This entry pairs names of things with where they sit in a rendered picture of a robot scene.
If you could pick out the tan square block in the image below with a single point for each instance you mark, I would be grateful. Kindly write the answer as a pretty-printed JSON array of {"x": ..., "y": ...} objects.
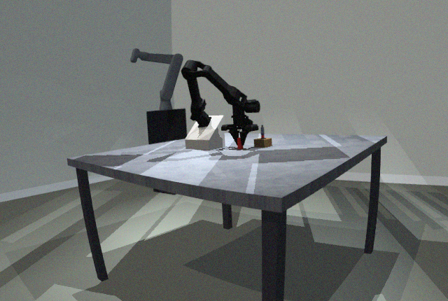
[{"x": 262, "y": 143}]

